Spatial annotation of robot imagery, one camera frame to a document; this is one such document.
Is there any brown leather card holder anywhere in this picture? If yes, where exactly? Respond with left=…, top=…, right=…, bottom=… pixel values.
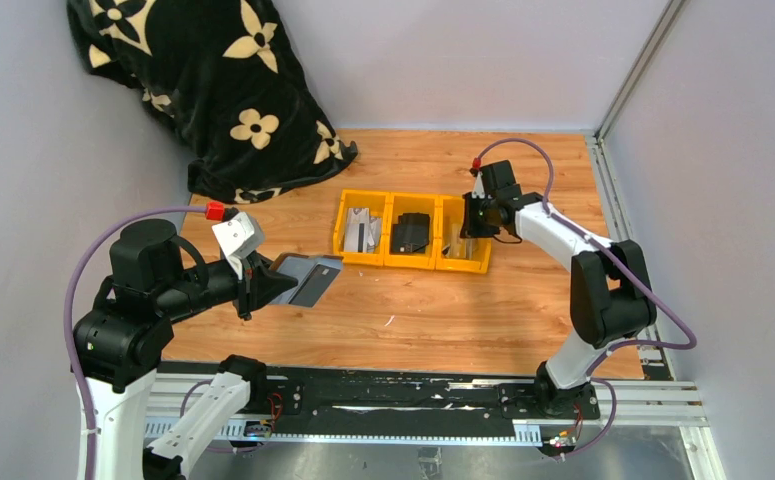
left=270, top=253, right=343, bottom=308

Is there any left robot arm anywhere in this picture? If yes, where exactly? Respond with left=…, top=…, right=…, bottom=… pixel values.
left=69, top=218, right=297, bottom=479

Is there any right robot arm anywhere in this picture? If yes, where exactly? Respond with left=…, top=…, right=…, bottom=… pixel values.
left=460, top=160, right=657, bottom=418

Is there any beige cards pile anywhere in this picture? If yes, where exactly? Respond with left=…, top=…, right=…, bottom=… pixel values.
left=442, top=223, right=476, bottom=260

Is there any silver cards pile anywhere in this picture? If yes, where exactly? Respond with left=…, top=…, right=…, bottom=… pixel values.
left=342, top=207, right=383, bottom=254

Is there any yellow bin right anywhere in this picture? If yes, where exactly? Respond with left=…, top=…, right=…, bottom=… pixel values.
left=435, top=196, right=492, bottom=274

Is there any yellow bin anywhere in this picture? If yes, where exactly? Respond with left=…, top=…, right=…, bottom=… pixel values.
left=384, top=193, right=437, bottom=270
left=435, top=196, right=492, bottom=274
left=332, top=189, right=392, bottom=267

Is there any yellow bin middle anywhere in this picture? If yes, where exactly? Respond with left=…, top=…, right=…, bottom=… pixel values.
left=384, top=193, right=437, bottom=270

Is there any yellow bin left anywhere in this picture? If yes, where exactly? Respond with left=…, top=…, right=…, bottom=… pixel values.
left=332, top=189, right=392, bottom=267

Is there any black floral blanket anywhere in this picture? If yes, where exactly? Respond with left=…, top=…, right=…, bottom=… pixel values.
left=66, top=0, right=358, bottom=204

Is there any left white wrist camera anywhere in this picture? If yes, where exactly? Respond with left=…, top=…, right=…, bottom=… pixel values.
left=212, top=212, right=266, bottom=280

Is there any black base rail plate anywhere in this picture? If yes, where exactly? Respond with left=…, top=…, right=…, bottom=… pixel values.
left=240, top=367, right=600, bottom=439

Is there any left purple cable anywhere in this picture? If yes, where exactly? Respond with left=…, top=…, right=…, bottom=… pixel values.
left=62, top=201, right=227, bottom=480

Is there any purple cable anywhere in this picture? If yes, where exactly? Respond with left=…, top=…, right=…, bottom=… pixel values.
left=470, top=137, right=698, bottom=458
left=62, top=201, right=227, bottom=480

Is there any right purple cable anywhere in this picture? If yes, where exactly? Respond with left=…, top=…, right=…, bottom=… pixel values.
left=470, top=137, right=698, bottom=458

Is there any aluminium frame post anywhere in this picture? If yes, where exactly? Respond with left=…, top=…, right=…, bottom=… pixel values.
left=594, top=0, right=688, bottom=143

